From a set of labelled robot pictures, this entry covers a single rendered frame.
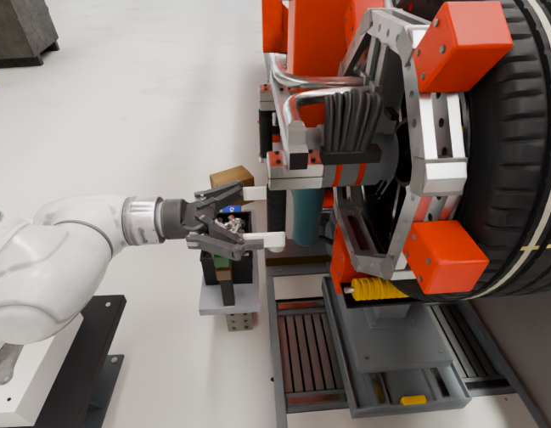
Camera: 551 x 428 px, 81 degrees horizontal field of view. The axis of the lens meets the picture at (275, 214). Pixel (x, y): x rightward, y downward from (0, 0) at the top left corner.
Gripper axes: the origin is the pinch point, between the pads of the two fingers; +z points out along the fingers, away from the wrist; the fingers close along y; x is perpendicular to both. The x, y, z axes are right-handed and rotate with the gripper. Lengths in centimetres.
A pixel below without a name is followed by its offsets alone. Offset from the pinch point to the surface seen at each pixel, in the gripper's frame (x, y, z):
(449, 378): -68, 5, 56
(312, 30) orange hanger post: 20, -56, 15
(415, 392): -68, 8, 43
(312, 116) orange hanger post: -5, -56, 17
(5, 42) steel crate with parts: -52, -412, -296
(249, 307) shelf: -38.6, -6.3, -6.7
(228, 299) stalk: -34.4, -6.5, -12.0
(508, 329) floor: -83, -18, 98
